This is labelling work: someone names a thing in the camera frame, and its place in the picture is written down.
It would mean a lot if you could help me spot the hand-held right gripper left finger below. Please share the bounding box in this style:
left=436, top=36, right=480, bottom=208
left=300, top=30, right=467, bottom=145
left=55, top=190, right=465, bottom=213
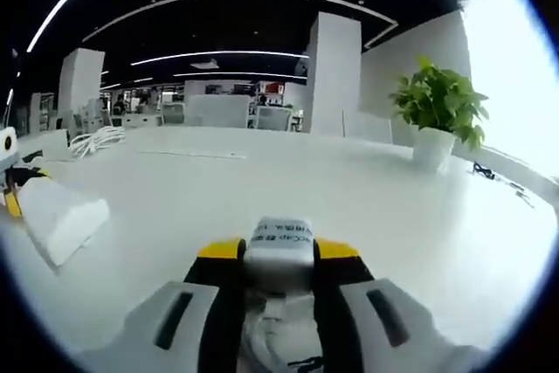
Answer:
left=116, top=236, right=248, bottom=373

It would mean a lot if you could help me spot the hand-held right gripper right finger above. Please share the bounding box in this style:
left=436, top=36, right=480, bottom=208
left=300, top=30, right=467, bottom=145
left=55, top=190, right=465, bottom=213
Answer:
left=311, top=236, right=442, bottom=373

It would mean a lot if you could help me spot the white power strip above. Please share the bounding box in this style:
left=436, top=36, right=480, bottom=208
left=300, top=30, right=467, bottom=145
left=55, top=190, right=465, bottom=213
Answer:
left=17, top=179, right=111, bottom=267

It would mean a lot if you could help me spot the white packet with label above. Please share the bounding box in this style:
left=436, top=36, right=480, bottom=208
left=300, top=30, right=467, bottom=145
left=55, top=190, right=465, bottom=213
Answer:
left=241, top=289, right=325, bottom=373

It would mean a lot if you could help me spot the white charger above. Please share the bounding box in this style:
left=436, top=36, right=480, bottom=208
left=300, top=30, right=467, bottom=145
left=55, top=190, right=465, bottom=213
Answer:
left=243, top=215, right=316, bottom=294

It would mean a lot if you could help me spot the white desk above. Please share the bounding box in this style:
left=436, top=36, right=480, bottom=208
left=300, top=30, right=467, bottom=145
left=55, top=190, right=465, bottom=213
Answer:
left=0, top=125, right=559, bottom=373

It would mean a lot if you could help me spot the curved ceiling light strip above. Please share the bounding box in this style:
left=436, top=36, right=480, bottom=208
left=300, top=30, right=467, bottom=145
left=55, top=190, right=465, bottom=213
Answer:
left=24, top=0, right=128, bottom=54

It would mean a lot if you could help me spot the white desk partition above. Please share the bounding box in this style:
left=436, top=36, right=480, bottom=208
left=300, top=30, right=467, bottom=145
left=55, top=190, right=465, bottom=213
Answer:
left=184, top=93, right=251, bottom=129

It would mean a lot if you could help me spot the white chair back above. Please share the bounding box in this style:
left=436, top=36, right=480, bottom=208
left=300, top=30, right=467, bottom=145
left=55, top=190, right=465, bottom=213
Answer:
left=342, top=109, right=395, bottom=146

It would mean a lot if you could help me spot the white plant pot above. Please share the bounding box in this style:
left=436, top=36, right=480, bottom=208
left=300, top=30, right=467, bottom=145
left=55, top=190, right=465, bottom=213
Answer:
left=411, top=126, right=458, bottom=174

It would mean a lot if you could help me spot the white mesh office chair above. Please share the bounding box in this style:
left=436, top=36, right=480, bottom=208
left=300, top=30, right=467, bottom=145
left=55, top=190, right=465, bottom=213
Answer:
left=254, top=106, right=293, bottom=131

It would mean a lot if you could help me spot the green leafy plant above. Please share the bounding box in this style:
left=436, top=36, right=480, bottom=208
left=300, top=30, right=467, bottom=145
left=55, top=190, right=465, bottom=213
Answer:
left=387, top=55, right=491, bottom=152

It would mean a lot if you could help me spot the coiled white cable bundle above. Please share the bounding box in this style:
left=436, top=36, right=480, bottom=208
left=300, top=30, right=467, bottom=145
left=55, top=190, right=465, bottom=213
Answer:
left=68, top=124, right=128, bottom=159

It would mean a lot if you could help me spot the thin black cable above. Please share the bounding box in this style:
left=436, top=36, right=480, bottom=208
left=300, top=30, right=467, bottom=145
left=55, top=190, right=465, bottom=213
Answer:
left=470, top=161, right=537, bottom=209

